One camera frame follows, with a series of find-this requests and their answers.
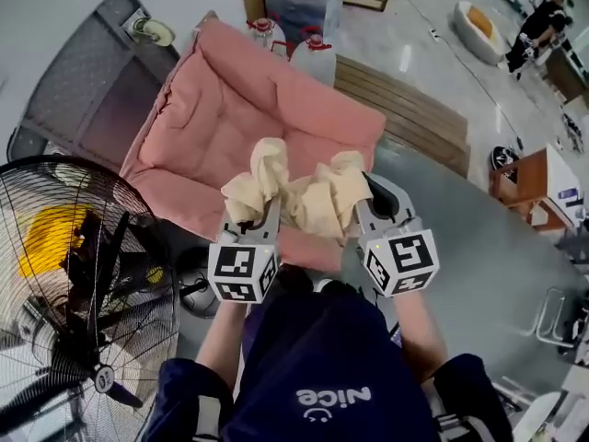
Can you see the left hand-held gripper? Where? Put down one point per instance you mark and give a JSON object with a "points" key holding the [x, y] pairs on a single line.
{"points": [[239, 270]]}

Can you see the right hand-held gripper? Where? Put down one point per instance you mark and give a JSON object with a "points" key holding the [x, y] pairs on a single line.
{"points": [[400, 260]]}

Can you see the cream yellow cloth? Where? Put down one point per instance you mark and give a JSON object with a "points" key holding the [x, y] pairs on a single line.
{"points": [[317, 196]]}

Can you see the pink cushioned sofa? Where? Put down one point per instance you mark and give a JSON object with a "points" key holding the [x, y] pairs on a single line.
{"points": [[216, 122]]}

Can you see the person's left forearm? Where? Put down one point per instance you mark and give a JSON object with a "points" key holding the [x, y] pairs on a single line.
{"points": [[218, 339]]}

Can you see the person's right forearm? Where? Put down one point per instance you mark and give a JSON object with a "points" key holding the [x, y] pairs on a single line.
{"points": [[421, 334]]}

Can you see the wooden slatted platform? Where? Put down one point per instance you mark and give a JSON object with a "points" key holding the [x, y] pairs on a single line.
{"points": [[414, 113]]}

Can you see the grey flat platform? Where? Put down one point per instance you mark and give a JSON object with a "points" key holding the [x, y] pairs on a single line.
{"points": [[483, 270]]}

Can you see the black robot vacuum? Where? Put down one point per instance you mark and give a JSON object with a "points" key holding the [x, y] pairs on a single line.
{"points": [[504, 157]]}

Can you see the wooden side table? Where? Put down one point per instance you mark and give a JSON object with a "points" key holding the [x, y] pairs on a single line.
{"points": [[534, 187]]}

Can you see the person's navy shirt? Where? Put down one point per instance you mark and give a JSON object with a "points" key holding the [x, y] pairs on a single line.
{"points": [[322, 366]]}

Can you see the white power strip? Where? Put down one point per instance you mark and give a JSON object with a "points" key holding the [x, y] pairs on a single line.
{"points": [[432, 33]]}

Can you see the large black standing fan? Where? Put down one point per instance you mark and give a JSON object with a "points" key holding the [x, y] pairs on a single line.
{"points": [[83, 316]]}

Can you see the yellow object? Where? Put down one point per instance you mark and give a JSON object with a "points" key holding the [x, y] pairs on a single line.
{"points": [[50, 237]]}

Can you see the white round pet bed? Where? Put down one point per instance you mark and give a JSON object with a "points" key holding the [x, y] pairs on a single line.
{"points": [[478, 30]]}

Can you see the small cardboard piece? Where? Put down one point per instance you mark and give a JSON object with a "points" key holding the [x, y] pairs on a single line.
{"points": [[207, 19]]}

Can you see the grey platform trolley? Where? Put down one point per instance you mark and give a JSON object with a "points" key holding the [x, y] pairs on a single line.
{"points": [[92, 76]]}

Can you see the plastic-wrapped grey box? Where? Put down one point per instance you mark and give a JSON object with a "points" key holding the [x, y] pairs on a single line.
{"points": [[299, 3]]}

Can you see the brown cabinet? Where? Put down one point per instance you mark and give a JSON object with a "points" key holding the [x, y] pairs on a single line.
{"points": [[566, 76]]}

